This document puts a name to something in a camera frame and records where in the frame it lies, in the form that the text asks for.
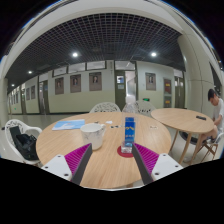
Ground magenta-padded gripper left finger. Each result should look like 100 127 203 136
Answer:
40 143 94 186

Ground round wooden side table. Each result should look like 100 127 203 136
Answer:
150 107 215 164

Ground clear blue-labelled water bottle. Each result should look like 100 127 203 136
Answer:
120 103 138 154

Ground light blue paper booklet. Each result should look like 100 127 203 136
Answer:
51 118 86 131

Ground white mug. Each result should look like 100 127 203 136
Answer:
79 122 108 151

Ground dark-framed glass door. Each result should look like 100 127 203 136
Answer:
114 70 138 111

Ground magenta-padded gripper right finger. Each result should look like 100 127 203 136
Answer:
131 142 184 185

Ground black bag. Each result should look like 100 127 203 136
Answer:
9 125 39 161

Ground wooden folding chair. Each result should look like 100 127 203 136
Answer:
199 132 224 163

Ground framed wall portraits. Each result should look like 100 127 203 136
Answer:
24 71 173 102

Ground white lattice-back chair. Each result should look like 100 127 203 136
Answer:
89 101 122 114
122 99 157 118

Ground round ceiling lights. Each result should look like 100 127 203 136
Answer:
9 50 158 88

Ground person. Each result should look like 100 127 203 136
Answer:
207 88 224 142

